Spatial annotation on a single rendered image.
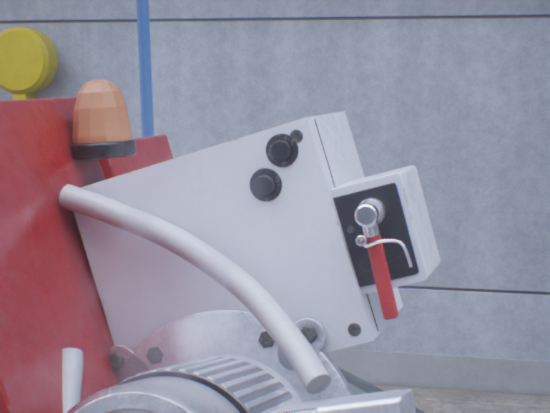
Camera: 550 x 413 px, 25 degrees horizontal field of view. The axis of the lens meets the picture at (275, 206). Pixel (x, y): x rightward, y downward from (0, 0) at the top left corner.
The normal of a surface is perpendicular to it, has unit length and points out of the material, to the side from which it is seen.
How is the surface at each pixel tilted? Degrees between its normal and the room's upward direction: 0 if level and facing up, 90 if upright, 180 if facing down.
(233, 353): 81
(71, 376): 53
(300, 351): 46
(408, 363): 90
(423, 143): 90
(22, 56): 90
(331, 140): 73
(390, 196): 90
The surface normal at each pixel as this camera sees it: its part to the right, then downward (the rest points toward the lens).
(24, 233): 0.91, -0.31
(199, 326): -0.24, -0.05
